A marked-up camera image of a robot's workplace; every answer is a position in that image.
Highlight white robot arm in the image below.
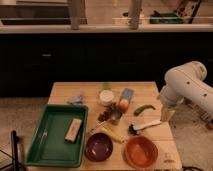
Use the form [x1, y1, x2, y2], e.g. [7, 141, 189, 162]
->
[159, 61, 213, 123]

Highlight white lidded cup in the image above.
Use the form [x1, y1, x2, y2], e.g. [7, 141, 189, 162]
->
[99, 90, 114, 106]

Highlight wooden block in tray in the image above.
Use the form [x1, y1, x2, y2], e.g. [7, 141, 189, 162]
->
[65, 118, 82, 142]

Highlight white handled black brush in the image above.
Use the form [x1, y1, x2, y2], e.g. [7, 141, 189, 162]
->
[128, 120, 162, 135]

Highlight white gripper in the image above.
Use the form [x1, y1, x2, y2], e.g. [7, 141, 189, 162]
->
[158, 85, 184, 122]

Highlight metal measuring scoop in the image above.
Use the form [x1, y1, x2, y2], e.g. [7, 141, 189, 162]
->
[90, 110, 122, 133]

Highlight black chair frame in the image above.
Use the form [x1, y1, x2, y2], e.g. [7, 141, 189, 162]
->
[0, 130, 26, 171]

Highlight dark grape bunch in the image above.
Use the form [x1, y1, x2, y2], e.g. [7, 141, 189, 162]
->
[98, 103, 117, 122]

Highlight purple bowl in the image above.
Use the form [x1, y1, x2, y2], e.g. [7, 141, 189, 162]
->
[85, 133, 113, 162]

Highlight green plastic tray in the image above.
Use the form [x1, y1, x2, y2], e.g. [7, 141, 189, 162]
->
[25, 105, 88, 168]

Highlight green bin in background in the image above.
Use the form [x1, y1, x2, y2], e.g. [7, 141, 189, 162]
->
[150, 11, 184, 24]

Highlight grey crumpled cloth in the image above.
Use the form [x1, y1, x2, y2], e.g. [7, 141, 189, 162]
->
[67, 94, 83, 105]

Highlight orange peach fruit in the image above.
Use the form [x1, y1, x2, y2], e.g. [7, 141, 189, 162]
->
[119, 99, 129, 113]

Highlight red bowl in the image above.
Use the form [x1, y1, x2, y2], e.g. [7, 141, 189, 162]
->
[124, 136, 158, 169]

